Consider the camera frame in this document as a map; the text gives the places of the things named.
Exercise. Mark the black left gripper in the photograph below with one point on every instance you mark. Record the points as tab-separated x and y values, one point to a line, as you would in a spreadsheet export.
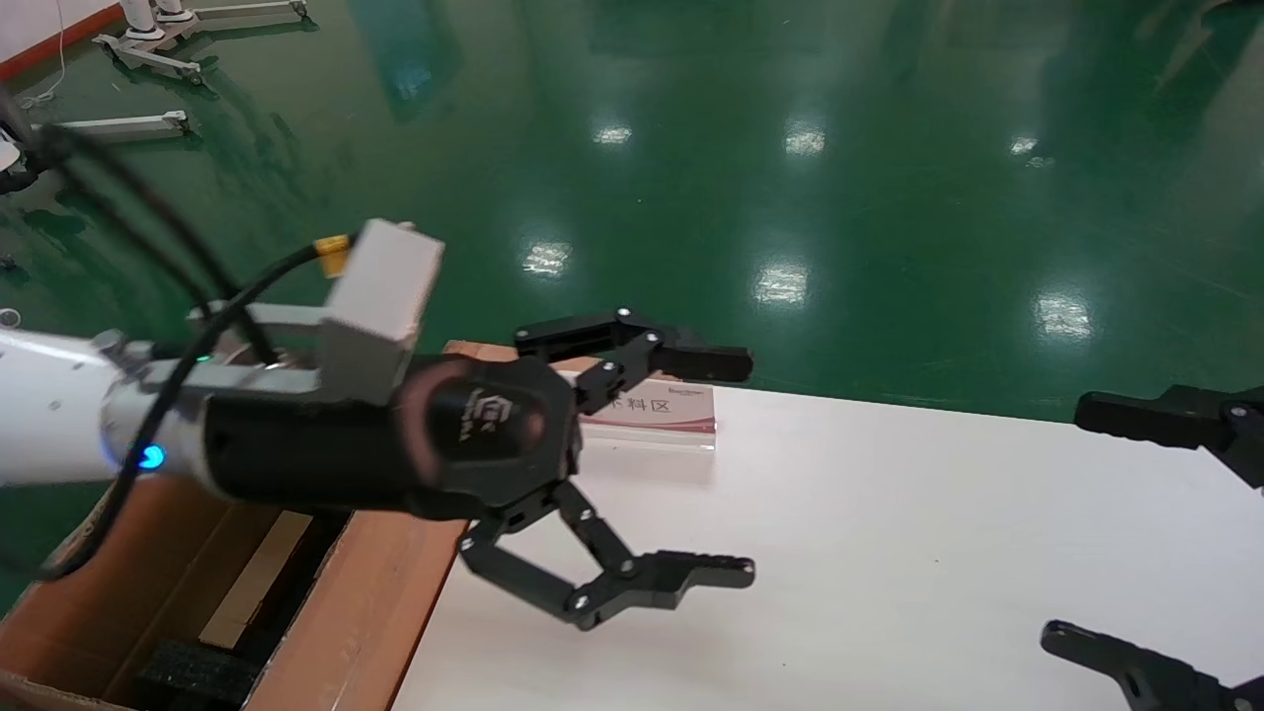
395	444

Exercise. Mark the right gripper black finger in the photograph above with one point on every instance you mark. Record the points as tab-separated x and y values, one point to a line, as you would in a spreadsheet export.
1155	681
1185	420

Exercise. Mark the acrylic sign with Chinese text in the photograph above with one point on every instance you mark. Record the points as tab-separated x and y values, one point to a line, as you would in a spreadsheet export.
671	415

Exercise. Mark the black humanoid robot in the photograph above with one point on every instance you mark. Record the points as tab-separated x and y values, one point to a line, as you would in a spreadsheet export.
20	176

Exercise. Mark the black foam block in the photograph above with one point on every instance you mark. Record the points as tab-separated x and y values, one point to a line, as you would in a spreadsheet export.
197	671

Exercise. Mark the silver camera bracket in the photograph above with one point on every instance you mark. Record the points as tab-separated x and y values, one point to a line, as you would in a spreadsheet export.
286	326

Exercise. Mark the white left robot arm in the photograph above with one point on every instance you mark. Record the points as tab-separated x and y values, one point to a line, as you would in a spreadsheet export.
49	405

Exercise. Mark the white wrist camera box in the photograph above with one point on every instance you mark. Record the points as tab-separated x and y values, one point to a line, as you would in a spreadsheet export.
385	286

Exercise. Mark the large open cardboard box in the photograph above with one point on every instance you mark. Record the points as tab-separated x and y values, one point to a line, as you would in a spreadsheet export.
375	612

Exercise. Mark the white stand of black humanoid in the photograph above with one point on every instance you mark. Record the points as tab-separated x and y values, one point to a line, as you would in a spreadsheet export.
128	126

